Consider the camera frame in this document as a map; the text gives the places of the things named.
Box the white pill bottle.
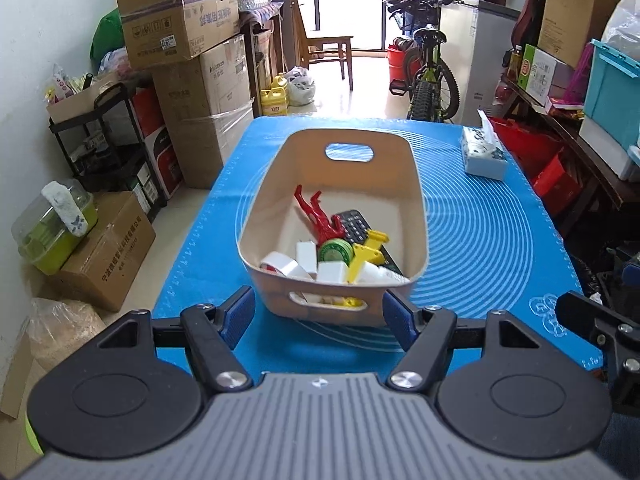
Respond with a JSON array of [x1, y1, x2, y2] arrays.
[[355, 261, 409, 286]]

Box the yellow toy with red knob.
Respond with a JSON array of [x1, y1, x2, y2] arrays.
[[347, 229, 390, 284]]

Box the white tape roll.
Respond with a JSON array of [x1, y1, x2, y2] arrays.
[[259, 252, 312, 281]]

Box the small white rectangular box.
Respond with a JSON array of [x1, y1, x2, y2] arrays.
[[316, 261, 348, 285]]

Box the green ointment tin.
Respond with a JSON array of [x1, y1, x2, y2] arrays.
[[318, 238, 354, 266]]

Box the black tv remote control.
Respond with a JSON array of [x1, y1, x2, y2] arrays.
[[337, 209, 404, 275]]

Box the red ultraman action figure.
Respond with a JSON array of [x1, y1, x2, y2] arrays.
[[294, 184, 345, 246]]

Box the beige plastic storage basket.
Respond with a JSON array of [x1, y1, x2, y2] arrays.
[[238, 129, 428, 327]]

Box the white power adapter plug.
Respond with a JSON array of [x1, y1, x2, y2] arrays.
[[295, 240, 318, 278]]

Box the blue silicone baking mat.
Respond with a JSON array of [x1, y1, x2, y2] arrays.
[[153, 116, 603, 377]]

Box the brown cardboard box on floor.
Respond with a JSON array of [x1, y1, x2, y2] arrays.
[[47, 192, 155, 312]]

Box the bag of grain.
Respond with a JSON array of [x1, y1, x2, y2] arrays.
[[26, 298, 105, 372]]

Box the tissue box with tissue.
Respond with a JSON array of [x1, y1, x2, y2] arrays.
[[461, 110, 508, 181]]

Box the green lidded plastic container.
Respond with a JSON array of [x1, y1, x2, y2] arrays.
[[11, 179, 99, 275]]

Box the red bags under shelf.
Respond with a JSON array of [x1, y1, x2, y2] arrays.
[[489, 117, 584, 217]]

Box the black metal shelf cart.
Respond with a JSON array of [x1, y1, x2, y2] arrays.
[[49, 82, 167, 220]]

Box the lower stacked cardboard box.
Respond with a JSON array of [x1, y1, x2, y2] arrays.
[[152, 35, 254, 190]]

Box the teal plastic storage bin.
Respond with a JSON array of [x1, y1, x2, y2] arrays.
[[584, 39, 640, 152]]

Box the yellow oil jug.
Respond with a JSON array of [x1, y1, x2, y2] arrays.
[[260, 75, 288, 116]]

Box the green black bicycle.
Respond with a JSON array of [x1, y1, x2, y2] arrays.
[[383, 0, 460, 122]]

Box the green white product box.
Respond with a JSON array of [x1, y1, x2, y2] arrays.
[[518, 44, 574, 105]]

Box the wooden chair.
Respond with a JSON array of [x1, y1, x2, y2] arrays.
[[291, 0, 354, 91]]

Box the white chest freezer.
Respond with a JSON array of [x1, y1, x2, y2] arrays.
[[440, 0, 518, 126]]

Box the open top cardboard box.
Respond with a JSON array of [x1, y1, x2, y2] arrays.
[[116, 0, 240, 70]]

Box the tall cardboard box on shelf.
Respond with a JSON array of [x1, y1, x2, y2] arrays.
[[537, 0, 620, 68]]

